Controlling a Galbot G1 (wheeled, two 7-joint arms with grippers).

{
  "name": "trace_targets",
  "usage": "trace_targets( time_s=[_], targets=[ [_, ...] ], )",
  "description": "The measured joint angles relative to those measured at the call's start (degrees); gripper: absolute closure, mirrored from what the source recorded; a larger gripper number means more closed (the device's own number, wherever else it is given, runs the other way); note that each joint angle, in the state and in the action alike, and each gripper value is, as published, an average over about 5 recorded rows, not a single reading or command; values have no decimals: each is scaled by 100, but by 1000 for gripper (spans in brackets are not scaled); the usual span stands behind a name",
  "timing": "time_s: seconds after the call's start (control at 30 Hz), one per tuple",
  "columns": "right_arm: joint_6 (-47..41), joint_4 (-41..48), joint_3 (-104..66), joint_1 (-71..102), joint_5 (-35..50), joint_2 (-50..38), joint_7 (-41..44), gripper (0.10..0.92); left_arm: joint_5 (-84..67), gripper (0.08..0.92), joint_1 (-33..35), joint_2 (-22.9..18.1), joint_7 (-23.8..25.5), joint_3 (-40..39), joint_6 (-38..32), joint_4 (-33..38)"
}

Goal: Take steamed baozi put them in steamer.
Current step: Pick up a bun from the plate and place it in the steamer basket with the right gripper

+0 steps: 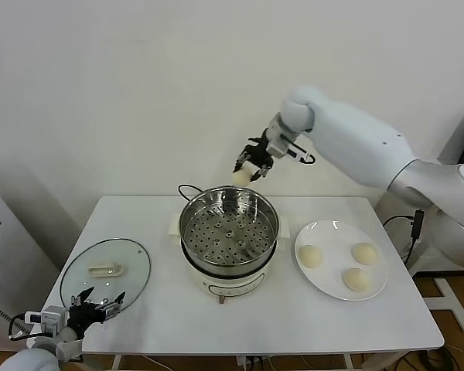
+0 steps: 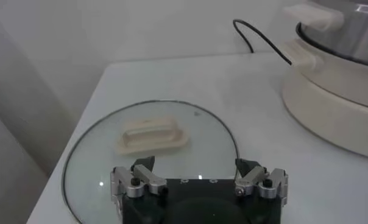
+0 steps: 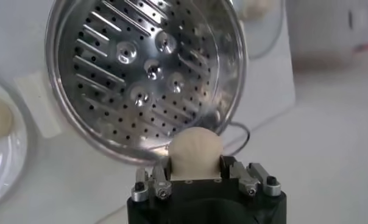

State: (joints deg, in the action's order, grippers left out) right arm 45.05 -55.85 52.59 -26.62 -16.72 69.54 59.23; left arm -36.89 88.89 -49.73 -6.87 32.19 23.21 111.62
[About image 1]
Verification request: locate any glass pot lid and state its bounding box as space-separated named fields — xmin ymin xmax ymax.
xmin=60 ymin=238 xmax=152 ymax=312

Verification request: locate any black cooker power cord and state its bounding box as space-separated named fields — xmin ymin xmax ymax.
xmin=177 ymin=184 xmax=204 ymax=204

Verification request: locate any white table frame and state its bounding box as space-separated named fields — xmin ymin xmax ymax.
xmin=110 ymin=353 xmax=357 ymax=371

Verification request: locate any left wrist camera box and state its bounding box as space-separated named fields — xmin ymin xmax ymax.
xmin=24 ymin=305 xmax=69 ymax=334

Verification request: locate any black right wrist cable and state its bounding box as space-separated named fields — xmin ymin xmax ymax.
xmin=287 ymin=141 xmax=317 ymax=166

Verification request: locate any white round plate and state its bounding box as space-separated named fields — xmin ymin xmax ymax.
xmin=293 ymin=220 xmax=390 ymax=301

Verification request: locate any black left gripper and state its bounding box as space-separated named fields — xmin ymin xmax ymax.
xmin=68 ymin=286 xmax=126 ymax=342

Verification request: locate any perforated steel steamer basket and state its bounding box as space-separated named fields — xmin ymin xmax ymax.
xmin=177 ymin=185 xmax=281 ymax=268

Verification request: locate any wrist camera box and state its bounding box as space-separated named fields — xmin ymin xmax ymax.
xmin=265 ymin=129 xmax=291 ymax=159
xmin=24 ymin=305 xmax=69 ymax=334

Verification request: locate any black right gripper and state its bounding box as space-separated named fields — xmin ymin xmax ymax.
xmin=232 ymin=135 xmax=275 ymax=183

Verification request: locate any white power strip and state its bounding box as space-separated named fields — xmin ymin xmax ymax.
xmin=235 ymin=355 xmax=270 ymax=371

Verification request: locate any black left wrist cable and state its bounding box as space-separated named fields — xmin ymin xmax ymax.
xmin=7 ymin=311 xmax=29 ymax=342

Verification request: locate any white steamed baozi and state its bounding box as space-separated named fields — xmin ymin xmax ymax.
xmin=231 ymin=164 xmax=258 ymax=186
xmin=350 ymin=242 xmax=379 ymax=266
xmin=340 ymin=267 xmax=373 ymax=293
xmin=298 ymin=244 xmax=324 ymax=269

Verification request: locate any white cabinet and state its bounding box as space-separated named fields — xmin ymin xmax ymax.
xmin=0 ymin=177 xmax=61 ymax=338

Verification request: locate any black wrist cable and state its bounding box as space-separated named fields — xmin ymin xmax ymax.
xmin=7 ymin=311 xmax=29 ymax=342
xmin=287 ymin=141 xmax=317 ymax=166

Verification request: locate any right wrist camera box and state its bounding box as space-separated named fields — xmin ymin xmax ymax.
xmin=265 ymin=129 xmax=291 ymax=159

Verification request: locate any cream electric cooker base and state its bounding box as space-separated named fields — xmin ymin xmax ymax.
xmin=166 ymin=211 xmax=291 ymax=306

